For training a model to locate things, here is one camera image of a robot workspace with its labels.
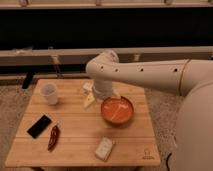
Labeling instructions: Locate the translucent plastic cup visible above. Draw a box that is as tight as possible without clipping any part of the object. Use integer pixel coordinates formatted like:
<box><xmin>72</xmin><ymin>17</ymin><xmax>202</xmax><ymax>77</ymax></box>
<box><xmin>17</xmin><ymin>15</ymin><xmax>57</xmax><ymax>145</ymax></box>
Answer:
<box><xmin>39</xmin><ymin>83</ymin><xmax>58</xmax><ymax>105</ymax></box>

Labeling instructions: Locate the orange ceramic bowl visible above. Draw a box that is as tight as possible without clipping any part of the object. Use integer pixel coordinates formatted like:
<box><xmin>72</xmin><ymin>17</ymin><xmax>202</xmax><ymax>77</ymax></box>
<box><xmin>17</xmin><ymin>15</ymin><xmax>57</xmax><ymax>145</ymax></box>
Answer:
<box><xmin>101</xmin><ymin>96</ymin><xmax>134</xmax><ymax>125</ymax></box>

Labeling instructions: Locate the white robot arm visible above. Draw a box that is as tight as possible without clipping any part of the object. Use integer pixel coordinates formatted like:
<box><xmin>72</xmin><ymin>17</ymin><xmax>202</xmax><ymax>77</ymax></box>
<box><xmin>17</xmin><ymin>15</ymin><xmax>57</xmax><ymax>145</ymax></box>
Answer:
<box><xmin>86</xmin><ymin>51</ymin><xmax>213</xmax><ymax>171</ymax></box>

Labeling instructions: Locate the grey horizontal rail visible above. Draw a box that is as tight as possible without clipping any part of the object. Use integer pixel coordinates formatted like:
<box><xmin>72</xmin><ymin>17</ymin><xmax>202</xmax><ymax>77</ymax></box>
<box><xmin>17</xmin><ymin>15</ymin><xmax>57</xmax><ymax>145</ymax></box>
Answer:
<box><xmin>0</xmin><ymin>46</ymin><xmax>213</xmax><ymax>66</ymax></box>

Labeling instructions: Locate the black smartphone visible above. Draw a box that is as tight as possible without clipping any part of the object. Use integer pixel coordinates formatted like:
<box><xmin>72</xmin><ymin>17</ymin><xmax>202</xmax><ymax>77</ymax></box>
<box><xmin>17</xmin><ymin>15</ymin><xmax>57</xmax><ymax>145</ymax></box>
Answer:
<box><xmin>27</xmin><ymin>115</ymin><xmax>51</xmax><ymax>139</ymax></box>

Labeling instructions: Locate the dried red chili pepper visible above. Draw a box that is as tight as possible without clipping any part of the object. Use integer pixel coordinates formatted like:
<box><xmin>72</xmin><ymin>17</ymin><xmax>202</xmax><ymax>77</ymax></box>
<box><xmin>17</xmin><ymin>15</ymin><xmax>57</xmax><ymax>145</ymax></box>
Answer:
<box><xmin>48</xmin><ymin>125</ymin><xmax>60</xmax><ymax>151</ymax></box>

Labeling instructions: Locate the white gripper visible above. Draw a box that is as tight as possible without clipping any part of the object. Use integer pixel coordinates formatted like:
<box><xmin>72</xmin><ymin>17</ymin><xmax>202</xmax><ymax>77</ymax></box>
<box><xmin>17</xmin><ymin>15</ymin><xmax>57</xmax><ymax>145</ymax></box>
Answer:
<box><xmin>83</xmin><ymin>79</ymin><xmax>121</xmax><ymax>108</ymax></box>

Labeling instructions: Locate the white sponge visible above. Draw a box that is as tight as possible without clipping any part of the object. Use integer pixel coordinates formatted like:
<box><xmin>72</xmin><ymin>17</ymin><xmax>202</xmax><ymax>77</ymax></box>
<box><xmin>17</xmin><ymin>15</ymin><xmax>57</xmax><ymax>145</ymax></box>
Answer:
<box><xmin>95</xmin><ymin>137</ymin><xmax>115</xmax><ymax>161</ymax></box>

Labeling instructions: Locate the wooden table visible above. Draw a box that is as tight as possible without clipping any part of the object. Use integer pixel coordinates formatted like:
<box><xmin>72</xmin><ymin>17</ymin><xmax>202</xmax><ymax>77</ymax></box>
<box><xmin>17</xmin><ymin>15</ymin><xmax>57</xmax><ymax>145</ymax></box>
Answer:
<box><xmin>5</xmin><ymin>79</ymin><xmax>160</xmax><ymax>167</ymax></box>

